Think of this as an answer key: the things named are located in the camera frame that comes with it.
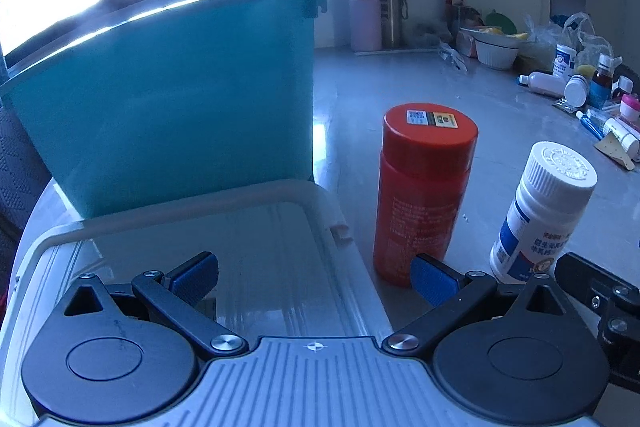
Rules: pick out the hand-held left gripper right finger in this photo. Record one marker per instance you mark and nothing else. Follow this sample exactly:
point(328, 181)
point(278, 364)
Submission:
point(431, 279)

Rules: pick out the tan adhesive patch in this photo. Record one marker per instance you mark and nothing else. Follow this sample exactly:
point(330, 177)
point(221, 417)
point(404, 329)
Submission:
point(614, 152)

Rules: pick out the brown syrup bottle blue label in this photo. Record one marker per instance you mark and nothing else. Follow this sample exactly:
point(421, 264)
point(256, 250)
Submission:
point(600, 84)

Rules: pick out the crumpled white wrapper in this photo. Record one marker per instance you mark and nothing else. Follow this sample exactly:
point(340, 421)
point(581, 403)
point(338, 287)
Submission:
point(452, 57)

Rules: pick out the pink cosmetic jar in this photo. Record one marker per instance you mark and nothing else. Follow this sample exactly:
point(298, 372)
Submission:
point(631, 107)

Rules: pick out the small white bottle blue label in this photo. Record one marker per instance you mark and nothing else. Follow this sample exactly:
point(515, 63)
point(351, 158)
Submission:
point(565, 62)

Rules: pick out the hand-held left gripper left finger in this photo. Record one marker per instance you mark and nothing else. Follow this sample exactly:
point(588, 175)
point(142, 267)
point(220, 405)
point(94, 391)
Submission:
point(196, 278)

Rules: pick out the white pill bottle blue label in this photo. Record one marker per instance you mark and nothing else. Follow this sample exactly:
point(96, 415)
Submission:
point(542, 207)

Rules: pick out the pink water bottle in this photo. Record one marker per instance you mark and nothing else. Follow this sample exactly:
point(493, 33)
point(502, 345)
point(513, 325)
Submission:
point(364, 22)

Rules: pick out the green round plate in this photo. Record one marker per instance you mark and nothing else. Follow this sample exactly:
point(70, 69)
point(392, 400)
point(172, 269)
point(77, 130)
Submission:
point(501, 22)

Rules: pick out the blue ointment tube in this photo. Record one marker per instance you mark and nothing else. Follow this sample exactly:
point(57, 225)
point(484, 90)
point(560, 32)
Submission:
point(591, 124)

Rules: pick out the red cylindrical canister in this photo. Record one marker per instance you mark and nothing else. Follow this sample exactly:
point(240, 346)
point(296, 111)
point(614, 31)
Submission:
point(422, 197)

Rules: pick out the glossy grey desktop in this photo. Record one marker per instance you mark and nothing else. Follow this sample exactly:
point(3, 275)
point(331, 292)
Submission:
point(510, 112)

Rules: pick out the plain white plastic bottle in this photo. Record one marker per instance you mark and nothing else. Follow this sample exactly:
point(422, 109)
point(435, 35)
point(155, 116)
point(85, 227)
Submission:
point(545, 83)

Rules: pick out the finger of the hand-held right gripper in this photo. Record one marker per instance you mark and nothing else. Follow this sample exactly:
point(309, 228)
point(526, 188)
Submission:
point(595, 279)

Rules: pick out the teal plastic storage bin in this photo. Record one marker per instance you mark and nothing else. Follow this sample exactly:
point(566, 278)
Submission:
point(165, 107)

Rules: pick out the small dark bottle white cap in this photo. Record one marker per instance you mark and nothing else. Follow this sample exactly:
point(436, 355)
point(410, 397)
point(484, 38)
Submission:
point(624, 87)

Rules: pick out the white ribbed bowl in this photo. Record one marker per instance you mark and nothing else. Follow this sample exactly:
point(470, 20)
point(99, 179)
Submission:
point(496, 54)

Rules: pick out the white capped medicine bottle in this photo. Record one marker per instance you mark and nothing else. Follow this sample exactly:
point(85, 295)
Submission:
point(575, 89)

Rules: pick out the stainless steel thermos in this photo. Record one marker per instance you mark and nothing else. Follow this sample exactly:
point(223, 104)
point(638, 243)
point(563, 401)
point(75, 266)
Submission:
point(390, 7)

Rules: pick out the slim white bottle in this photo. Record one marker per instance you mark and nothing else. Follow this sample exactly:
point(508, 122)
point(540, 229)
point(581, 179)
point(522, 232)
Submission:
point(622, 137)

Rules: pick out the grey textured chair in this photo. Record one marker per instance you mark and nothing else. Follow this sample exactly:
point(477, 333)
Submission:
point(17, 172)

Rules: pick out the clear plastic bag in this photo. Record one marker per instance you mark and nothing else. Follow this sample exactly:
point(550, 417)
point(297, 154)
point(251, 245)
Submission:
point(580, 32)

